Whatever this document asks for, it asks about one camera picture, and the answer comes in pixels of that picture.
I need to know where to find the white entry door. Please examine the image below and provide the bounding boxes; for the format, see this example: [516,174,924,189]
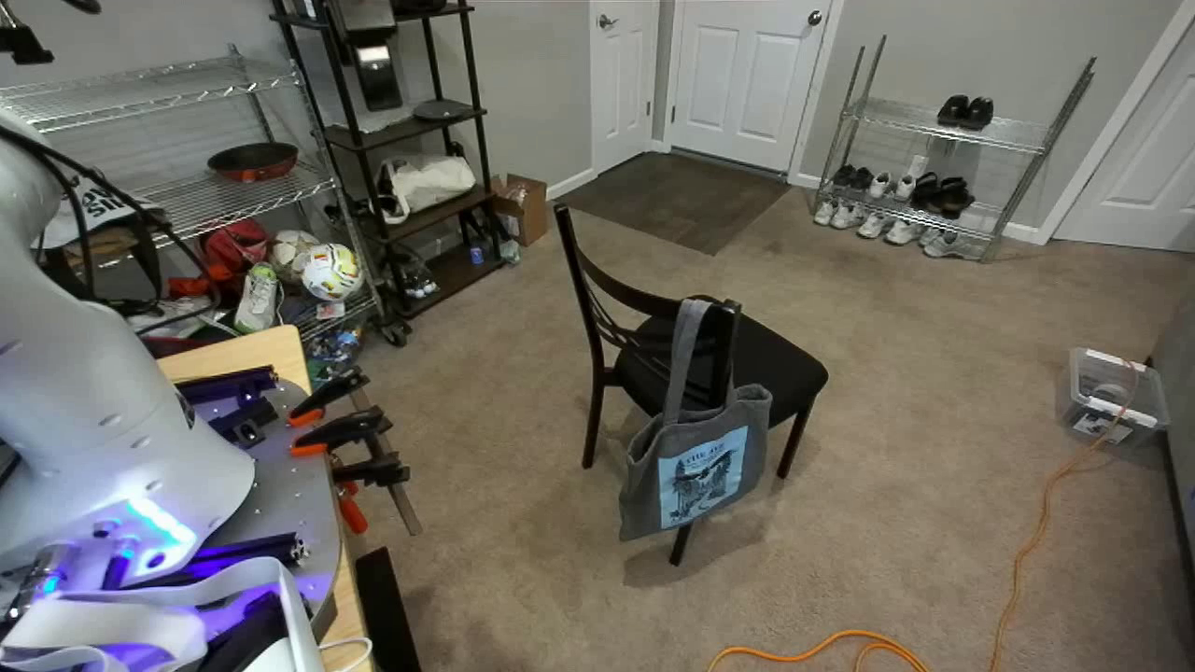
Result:
[668,0,831,173]

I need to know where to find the cardboard box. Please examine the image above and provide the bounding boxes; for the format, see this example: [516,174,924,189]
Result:
[491,174,550,248]

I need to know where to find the clear plastic box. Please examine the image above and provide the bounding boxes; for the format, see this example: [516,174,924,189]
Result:
[1061,346,1167,448]

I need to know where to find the black shoes shelf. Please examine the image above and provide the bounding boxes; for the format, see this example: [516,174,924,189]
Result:
[909,173,973,220]
[938,95,993,129]

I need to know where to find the white interior door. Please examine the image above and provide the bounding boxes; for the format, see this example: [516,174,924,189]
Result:
[591,0,659,173]

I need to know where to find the metal wire shoe rack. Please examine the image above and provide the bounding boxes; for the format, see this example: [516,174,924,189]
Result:
[809,44,1092,263]

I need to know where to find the black orange bar clamp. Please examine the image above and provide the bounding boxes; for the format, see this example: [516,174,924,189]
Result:
[288,370,370,428]

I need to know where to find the black shoes top shelf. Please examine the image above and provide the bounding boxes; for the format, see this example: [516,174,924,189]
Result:
[938,95,993,129]

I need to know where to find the black wooden chair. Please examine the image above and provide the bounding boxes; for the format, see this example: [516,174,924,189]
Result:
[551,207,830,563]

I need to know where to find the red bag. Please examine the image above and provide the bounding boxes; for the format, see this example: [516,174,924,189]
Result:
[166,220,271,297]

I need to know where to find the white sneakers on floor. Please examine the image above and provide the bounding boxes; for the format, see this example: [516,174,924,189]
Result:
[814,174,924,248]

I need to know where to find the silver wire shelf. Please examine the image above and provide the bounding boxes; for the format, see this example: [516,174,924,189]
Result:
[0,41,377,327]

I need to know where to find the brown door mat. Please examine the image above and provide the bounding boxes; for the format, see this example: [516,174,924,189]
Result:
[566,153,786,255]

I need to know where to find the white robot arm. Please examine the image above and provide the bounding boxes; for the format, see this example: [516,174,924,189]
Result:
[0,128,253,582]

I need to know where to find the grey tote bag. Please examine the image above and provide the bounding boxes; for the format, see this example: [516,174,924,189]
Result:
[619,297,774,540]

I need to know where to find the black shoes middle shelf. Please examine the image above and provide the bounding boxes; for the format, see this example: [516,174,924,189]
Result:
[909,173,973,220]

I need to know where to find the red frying pan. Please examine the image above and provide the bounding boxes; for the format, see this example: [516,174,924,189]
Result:
[210,141,297,184]

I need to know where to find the soccer ball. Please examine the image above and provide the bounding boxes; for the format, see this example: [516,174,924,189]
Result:
[297,241,360,302]

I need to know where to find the black shelving unit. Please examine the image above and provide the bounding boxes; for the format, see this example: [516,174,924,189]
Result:
[270,0,511,346]

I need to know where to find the orange extension cord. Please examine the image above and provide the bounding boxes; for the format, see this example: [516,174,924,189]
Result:
[707,436,1116,672]

